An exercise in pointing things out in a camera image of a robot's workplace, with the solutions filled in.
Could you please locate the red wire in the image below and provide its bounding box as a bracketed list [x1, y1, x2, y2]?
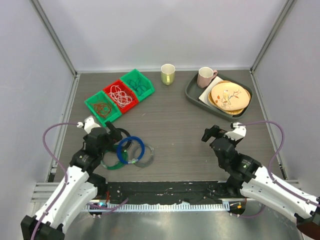
[92, 99, 113, 118]
[84, 93, 113, 118]

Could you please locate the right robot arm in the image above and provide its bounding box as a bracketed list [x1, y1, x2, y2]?
[201, 122, 320, 240]

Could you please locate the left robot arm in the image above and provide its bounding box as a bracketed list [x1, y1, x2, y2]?
[20, 117, 123, 240]

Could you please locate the near green bin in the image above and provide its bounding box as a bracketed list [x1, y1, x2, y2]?
[84, 90, 122, 127]

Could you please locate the green bin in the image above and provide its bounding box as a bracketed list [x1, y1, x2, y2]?
[120, 69, 155, 102]
[84, 90, 122, 127]

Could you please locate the white napkin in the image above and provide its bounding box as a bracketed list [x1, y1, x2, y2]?
[198, 76, 223, 106]

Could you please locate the red bin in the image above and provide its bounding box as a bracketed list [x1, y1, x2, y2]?
[103, 79, 139, 114]

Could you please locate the bird pattern plate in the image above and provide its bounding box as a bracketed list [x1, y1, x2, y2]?
[210, 82, 251, 111]

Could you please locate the dark grey tray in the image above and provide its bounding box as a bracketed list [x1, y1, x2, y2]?
[185, 73, 251, 122]

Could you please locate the far green bin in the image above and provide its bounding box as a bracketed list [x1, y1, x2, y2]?
[120, 69, 155, 102]

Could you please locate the pink mug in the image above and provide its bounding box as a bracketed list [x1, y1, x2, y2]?
[197, 66, 218, 89]

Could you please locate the yellow-green mug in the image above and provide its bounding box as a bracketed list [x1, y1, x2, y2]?
[160, 63, 176, 86]

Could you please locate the black wire coil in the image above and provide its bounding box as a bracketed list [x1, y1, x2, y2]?
[107, 127, 132, 152]

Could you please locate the blue wire coil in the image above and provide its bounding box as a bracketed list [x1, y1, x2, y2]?
[116, 136, 146, 165]

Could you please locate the green wire coil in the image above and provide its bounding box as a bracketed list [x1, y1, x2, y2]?
[99, 144, 128, 171]

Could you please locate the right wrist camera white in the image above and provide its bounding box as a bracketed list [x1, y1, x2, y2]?
[224, 122, 247, 144]

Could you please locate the grey wire coil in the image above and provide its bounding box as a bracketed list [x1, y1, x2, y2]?
[131, 144, 155, 169]

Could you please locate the slotted cable duct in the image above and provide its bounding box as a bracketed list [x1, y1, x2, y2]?
[82, 202, 230, 213]

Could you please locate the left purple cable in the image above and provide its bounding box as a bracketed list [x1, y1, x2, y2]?
[29, 122, 129, 240]

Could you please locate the purple cable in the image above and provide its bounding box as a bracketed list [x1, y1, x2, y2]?
[29, 122, 129, 240]
[234, 120, 320, 218]

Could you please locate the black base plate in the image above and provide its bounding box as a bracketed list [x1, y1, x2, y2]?
[104, 181, 244, 205]

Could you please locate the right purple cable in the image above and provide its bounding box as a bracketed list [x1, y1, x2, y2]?
[234, 120, 320, 218]

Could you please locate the left aluminium frame post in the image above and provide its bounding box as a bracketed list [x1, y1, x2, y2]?
[29, 0, 78, 78]

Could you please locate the aluminium frame post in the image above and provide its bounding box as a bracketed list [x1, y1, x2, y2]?
[29, 0, 78, 78]
[250, 0, 297, 74]

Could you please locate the right aluminium frame post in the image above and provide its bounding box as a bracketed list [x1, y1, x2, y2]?
[250, 0, 297, 74]

